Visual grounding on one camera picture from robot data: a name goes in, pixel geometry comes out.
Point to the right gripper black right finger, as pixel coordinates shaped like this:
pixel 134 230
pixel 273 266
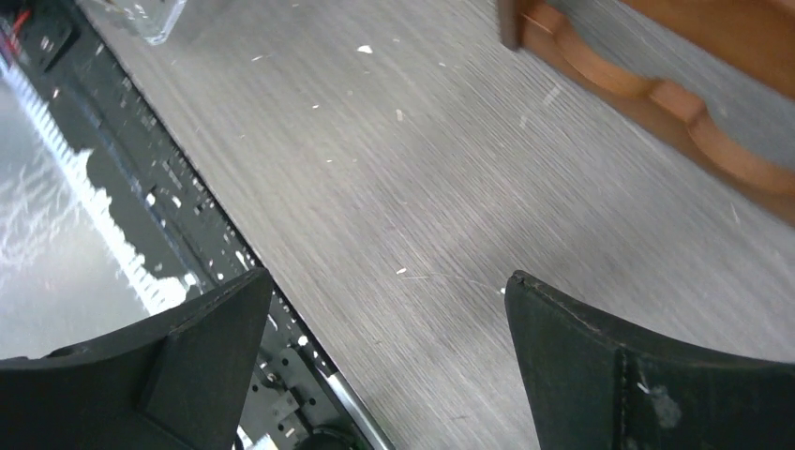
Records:
pixel 596 381

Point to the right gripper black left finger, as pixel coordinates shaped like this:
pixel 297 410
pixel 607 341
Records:
pixel 175 380

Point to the clear square liquor bottle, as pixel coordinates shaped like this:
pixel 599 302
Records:
pixel 151 20

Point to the brown wooden wine rack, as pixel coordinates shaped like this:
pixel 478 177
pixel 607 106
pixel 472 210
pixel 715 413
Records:
pixel 753 36

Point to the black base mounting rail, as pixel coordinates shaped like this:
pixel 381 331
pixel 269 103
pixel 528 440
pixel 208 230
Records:
pixel 162 223

